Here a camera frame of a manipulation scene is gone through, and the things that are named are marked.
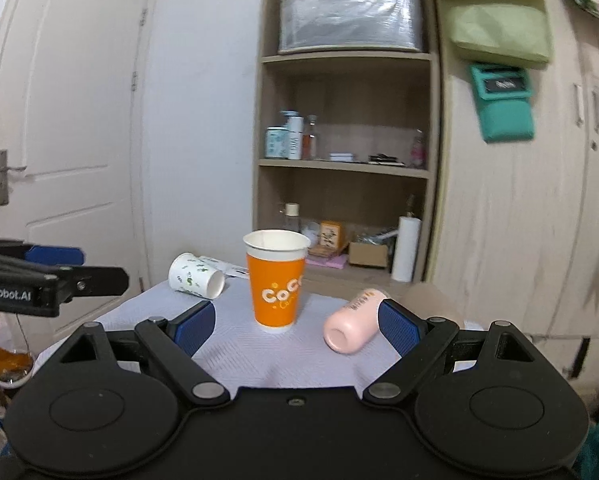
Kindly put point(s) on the white quilted table cloth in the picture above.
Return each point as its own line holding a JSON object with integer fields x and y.
{"x": 240, "y": 354}

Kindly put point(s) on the white door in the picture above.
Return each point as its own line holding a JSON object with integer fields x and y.
{"x": 70, "y": 127}

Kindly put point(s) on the small pink bottle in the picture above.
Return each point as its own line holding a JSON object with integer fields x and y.
{"x": 417, "y": 152}

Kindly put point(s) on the small cardboard box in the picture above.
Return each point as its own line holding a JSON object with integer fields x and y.
{"x": 365, "y": 254}

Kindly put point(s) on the wooden shelf unit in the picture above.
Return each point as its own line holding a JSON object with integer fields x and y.
{"x": 369, "y": 104}

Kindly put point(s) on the silver wrapped box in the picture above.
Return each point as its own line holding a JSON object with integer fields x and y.
{"x": 315, "y": 25}

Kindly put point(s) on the taupe brown tumbler cup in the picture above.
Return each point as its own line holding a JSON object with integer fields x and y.
{"x": 426, "y": 301}

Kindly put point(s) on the white green-patterned paper cup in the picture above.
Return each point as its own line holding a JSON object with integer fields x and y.
{"x": 191, "y": 275}

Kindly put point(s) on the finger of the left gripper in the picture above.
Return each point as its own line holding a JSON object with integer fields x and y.
{"x": 90, "y": 281}
{"x": 54, "y": 255}

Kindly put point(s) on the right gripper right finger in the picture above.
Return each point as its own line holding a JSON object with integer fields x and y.
{"x": 420, "y": 345}

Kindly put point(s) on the amber glass bottle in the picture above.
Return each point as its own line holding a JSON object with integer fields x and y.
{"x": 309, "y": 147}

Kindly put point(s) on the clear bottle beige cap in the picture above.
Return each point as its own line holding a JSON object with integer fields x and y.
{"x": 292, "y": 220}

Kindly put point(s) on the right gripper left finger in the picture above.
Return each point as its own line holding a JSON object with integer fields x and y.
{"x": 171, "y": 346}

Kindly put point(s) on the wooden wardrobe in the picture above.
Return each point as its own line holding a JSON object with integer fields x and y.
{"x": 517, "y": 228}

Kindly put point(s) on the teal wall pouch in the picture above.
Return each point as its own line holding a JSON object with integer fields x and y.
{"x": 502, "y": 96}

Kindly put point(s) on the teal white tissue canister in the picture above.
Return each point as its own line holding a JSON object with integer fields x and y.
{"x": 276, "y": 143}

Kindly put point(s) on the pink flat pad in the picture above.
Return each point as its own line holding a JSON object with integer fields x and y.
{"x": 337, "y": 262}

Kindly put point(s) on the orange coco paper cup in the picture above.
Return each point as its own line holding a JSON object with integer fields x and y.
{"x": 276, "y": 264}

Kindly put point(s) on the yellow patterned small box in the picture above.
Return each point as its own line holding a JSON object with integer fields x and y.
{"x": 331, "y": 234}

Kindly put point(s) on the white paper towel roll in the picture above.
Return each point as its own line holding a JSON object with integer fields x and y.
{"x": 406, "y": 249}

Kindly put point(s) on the white spray bottle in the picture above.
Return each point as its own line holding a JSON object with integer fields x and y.
{"x": 295, "y": 127}

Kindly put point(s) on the light green wall pouch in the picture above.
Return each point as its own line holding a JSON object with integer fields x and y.
{"x": 507, "y": 32}

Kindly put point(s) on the pink tumbler cup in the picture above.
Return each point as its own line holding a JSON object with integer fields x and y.
{"x": 350, "y": 328}

